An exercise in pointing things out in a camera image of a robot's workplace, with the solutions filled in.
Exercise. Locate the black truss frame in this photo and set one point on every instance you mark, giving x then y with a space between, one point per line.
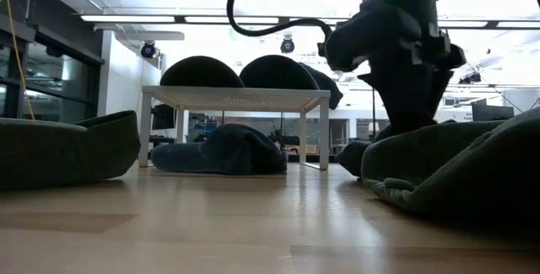
373 109

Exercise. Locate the small black monitor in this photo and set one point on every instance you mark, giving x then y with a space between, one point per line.
163 117

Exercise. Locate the distant linear ceiling light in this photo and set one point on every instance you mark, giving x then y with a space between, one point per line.
485 85

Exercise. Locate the green baseball cap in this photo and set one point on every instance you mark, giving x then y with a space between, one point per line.
443 168
63 152

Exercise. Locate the blue baseball cap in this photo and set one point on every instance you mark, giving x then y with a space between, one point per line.
228 152
331 88
276 73

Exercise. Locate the black cloth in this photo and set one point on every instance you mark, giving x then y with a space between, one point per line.
358 156

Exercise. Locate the black framed glass partition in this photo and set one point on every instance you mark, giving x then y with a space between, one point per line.
63 80

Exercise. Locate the black background robot arm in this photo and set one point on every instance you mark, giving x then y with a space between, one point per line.
286 140

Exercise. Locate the tan cardboard box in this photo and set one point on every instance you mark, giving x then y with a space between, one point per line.
310 148

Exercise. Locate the black ceiling spotlight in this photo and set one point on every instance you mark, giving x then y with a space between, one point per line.
148 49
287 45
470 79

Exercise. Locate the black desk monitor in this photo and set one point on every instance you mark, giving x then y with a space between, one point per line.
491 113

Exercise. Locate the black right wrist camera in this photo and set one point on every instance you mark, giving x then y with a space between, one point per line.
363 38

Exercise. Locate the dark cloth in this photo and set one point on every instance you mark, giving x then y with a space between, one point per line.
202 73

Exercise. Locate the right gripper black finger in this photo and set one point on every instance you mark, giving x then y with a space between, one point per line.
430 97
398 105

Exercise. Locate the white metal mesh rack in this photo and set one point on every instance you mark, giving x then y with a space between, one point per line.
236 97

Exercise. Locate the long linear ceiling light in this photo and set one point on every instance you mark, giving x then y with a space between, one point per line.
126 18

